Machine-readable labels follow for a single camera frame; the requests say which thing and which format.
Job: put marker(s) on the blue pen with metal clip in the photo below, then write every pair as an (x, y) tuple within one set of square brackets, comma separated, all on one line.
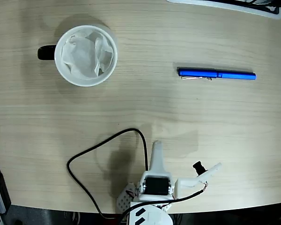
[(236, 75)]

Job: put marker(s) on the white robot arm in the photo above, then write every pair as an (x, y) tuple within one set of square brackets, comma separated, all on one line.
[(154, 214)]

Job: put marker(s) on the crumpled white tissue paper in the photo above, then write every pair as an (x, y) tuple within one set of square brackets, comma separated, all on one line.
[(82, 56)]

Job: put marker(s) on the white monitor stand base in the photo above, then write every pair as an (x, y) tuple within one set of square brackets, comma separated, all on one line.
[(236, 7)]

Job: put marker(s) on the white camera mount with lens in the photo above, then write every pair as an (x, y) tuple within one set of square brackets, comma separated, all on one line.
[(189, 181)]

